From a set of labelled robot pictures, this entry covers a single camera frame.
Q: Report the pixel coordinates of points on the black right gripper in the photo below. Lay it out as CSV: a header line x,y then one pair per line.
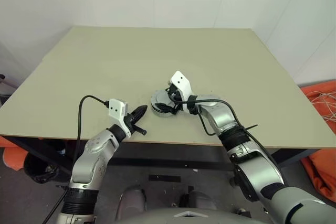
x,y
174,94

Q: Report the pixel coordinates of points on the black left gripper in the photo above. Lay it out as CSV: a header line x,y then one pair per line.
x,y
130,122

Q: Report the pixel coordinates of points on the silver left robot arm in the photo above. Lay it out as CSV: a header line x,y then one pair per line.
x,y
89,163

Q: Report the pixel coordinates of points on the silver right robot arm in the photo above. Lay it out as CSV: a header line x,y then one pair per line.
x,y
223,116

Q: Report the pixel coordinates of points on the grey rounded robot knee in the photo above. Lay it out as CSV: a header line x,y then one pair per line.
x,y
131,200
200,200

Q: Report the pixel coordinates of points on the grey robot torso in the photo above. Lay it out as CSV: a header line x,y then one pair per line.
x,y
189,218

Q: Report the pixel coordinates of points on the black waste bin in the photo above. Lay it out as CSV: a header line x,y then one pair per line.
x,y
39,169

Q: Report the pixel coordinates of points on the small orange bag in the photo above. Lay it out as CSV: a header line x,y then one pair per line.
x,y
13,158

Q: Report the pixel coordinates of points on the large orange bag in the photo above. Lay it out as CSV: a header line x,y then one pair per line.
x,y
323,169

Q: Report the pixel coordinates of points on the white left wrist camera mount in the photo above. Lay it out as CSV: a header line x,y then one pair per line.
x,y
115,107

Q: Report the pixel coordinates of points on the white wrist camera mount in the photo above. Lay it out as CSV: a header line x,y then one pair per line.
x,y
115,107
181,81

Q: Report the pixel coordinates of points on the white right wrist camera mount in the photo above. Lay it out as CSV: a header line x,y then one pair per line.
x,y
181,81

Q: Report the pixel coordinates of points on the black table frame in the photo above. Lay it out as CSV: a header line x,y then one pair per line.
x,y
157,153

